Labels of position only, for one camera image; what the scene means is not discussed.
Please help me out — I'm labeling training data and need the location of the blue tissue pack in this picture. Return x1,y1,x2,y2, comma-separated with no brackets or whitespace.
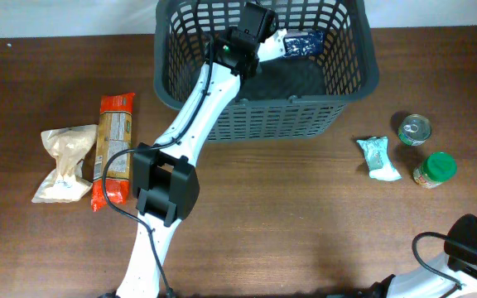
283,30,325,58

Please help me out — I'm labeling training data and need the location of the orange spaghetti packet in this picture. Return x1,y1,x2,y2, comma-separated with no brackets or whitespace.
90,93,135,212

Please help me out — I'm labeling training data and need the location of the mint green wipes packet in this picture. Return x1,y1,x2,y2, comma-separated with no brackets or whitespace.
356,137,402,182

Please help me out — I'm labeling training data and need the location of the silver tin can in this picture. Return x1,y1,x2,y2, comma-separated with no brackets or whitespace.
397,114,432,146

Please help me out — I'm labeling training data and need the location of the beige food pouch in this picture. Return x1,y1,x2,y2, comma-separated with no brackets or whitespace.
31,124,98,204

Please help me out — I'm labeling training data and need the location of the green lid jar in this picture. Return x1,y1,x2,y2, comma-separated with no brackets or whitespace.
412,152,457,189

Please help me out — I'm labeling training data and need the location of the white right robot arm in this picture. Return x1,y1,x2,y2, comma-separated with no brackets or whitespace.
356,214,477,298

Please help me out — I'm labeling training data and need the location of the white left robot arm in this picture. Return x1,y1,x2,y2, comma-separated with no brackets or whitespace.
112,2,277,297

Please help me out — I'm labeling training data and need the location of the grey plastic basket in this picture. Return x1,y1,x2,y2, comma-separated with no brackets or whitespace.
154,0,379,142

